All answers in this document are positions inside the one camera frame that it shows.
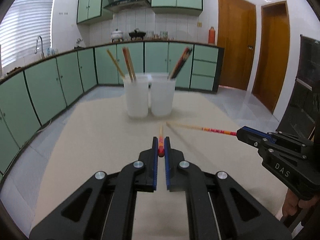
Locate beige table cloth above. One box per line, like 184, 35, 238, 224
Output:
30, 92, 287, 233

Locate plain bamboo chopstick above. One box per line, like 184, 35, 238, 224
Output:
127, 48, 136, 82
106, 49, 125, 79

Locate dark chair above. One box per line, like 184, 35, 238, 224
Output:
277, 35, 319, 139

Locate black wok on stove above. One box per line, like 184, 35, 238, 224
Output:
129, 29, 146, 41

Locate red-handled patterned chopstick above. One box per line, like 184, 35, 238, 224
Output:
158, 125, 165, 158
168, 47, 191, 79

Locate white cooking pot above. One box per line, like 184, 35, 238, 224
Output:
111, 29, 124, 43

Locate white twin utensil holder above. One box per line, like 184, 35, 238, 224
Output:
123, 73, 176, 119

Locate brown wooden door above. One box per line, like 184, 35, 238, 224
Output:
252, 1, 290, 113
217, 0, 257, 90

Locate white window blind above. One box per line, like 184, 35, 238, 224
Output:
1, 0, 54, 67

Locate orange thermos bottle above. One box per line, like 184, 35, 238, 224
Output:
208, 27, 215, 44

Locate black range hood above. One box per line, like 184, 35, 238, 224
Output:
104, 0, 151, 13

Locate person's right hand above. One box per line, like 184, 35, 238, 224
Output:
282, 189, 314, 218

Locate brown chopstick in holder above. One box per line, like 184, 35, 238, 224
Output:
122, 47, 133, 82

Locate green lower kitchen cabinets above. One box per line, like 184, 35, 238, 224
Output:
1, 41, 225, 173

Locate chrome sink faucet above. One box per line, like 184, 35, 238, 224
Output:
34, 35, 44, 59

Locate black chopstick in holder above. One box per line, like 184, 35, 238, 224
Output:
171, 47, 194, 79

